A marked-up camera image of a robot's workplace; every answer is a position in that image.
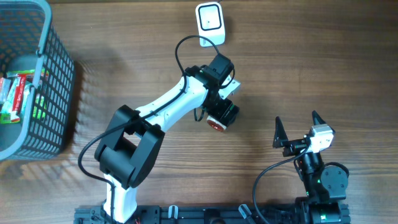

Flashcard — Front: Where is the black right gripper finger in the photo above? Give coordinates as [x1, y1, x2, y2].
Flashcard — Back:
[312, 110, 326, 126]
[272, 116, 289, 148]

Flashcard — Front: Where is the green snack packet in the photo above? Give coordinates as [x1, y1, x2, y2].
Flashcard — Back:
[7, 69, 47, 122]

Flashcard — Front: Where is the red stick packet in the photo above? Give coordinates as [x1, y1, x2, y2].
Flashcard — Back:
[11, 75, 26, 114]

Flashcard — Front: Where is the teal packet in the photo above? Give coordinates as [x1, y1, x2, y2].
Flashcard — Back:
[1, 83, 21, 124]

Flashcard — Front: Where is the green lid jar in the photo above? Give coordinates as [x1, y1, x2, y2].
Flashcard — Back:
[206, 116, 227, 132]

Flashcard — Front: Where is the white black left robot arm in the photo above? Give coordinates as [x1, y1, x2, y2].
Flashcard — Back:
[95, 54, 240, 223]

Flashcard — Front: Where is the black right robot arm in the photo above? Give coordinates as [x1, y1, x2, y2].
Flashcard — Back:
[273, 111, 351, 223]

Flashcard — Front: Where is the grey plastic mesh basket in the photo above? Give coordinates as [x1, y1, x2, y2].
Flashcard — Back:
[1, 0, 76, 160]

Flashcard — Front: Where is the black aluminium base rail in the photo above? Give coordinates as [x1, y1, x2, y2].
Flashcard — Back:
[73, 203, 351, 224]

